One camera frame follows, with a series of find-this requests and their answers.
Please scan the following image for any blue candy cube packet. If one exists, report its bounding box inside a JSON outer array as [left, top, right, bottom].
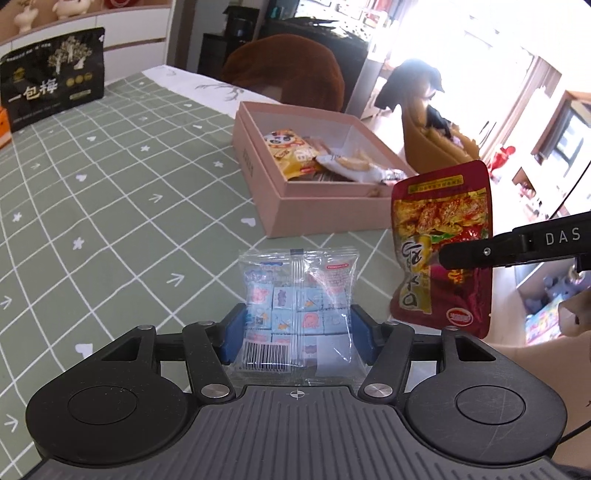
[[233, 247, 368, 384]]

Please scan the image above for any television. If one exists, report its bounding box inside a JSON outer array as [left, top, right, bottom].
[[556, 108, 591, 171]]

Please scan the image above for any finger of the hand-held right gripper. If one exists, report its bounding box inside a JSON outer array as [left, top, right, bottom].
[[436, 233, 527, 271]]

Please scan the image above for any green checkered tablecloth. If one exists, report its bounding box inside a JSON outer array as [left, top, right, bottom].
[[0, 71, 402, 416]]

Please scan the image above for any white printed tablecloth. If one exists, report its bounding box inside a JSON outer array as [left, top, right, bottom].
[[141, 65, 282, 116]]

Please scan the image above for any black jacket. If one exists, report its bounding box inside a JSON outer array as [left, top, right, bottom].
[[373, 58, 445, 112]]

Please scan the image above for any white cabinet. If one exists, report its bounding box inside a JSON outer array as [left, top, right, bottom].
[[0, 0, 174, 84]]

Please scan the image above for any rice cracker packet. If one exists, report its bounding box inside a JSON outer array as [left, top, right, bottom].
[[316, 150, 407, 185]]

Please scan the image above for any tan armchair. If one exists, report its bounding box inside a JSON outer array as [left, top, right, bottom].
[[401, 97, 481, 176]]

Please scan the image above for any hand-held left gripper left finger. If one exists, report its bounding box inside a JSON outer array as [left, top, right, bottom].
[[95, 304, 246, 402]]

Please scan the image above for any red toy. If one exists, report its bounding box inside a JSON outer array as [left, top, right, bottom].
[[489, 147, 515, 174]]

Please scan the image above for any pink cardboard box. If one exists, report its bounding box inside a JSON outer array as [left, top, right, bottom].
[[231, 100, 419, 239]]

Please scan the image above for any red spicy snack packet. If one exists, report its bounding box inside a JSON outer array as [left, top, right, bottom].
[[389, 160, 494, 340]]

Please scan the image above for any brown chair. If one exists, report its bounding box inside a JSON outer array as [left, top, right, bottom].
[[222, 33, 346, 112]]

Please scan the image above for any black water dispenser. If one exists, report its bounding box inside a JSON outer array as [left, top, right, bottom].
[[225, 6, 259, 42]]

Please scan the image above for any white vase with flowers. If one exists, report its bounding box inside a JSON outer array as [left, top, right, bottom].
[[14, 0, 38, 33]]

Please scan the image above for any large black snack bag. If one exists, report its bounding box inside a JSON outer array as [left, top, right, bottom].
[[0, 27, 106, 134]]

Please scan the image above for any yellow panda snack packet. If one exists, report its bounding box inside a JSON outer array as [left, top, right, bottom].
[[263, 129, 321, 181]]

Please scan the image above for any colourful toy box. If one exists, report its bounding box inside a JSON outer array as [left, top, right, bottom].
[[524, 305, 568, 344]]

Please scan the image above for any person's right hand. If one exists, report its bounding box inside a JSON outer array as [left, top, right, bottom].
[[556, 287, 591, 340]]

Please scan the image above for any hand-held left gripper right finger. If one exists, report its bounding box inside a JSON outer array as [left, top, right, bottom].
[[352, 305, 502, 401]]

